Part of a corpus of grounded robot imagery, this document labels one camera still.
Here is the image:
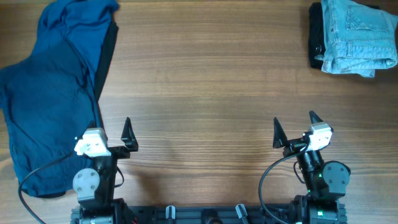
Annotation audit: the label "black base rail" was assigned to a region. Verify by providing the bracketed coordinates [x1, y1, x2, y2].
[70, 203, 348, 224]

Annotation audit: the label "left black cable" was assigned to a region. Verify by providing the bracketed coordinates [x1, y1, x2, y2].
[17, 149, 77, 224]

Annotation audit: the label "dark blue shorts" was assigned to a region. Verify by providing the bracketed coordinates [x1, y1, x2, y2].
[1, 40, 100, 197]

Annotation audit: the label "black folded garment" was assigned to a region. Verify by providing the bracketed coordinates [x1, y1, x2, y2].
[308, 2, 325, 70]

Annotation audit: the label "light blue folded jeans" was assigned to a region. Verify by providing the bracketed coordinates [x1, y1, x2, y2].
[316, 0, 397, 78]

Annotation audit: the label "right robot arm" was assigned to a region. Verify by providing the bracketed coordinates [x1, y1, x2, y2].
[273, 111, 351, 223]

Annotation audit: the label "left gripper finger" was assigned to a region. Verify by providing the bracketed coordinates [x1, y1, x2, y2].
[121, 117, 139, 152]
[83, 120, 96, 134]

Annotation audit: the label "black garment under shirt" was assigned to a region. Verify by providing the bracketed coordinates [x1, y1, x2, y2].
[94, 22, 119, 101]

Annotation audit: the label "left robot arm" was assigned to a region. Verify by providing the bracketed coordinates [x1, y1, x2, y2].
[70, 118, 139, 224]

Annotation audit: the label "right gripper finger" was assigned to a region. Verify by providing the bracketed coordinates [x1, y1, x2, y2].
[272, 117, 288, 149]
[309, 110, 323, 124]

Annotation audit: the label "bright blue shirt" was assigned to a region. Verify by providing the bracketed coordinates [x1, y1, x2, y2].
[32, 0, 119, 84]

